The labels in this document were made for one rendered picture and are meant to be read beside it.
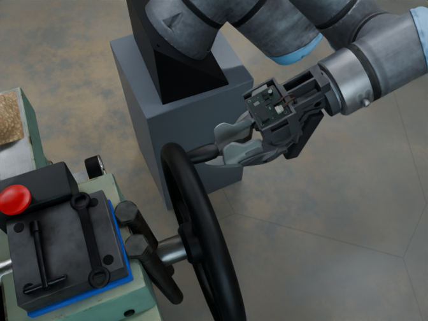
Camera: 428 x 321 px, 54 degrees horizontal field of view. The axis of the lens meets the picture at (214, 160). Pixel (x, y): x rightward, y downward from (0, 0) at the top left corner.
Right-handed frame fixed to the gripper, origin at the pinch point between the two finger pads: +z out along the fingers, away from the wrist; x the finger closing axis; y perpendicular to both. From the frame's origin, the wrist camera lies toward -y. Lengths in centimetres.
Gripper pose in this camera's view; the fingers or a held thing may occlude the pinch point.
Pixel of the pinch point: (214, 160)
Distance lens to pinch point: 65.5
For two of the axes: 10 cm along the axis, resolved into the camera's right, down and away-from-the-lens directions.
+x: 3.6, 8.0, -4.8
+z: -8.8, 4.7, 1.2
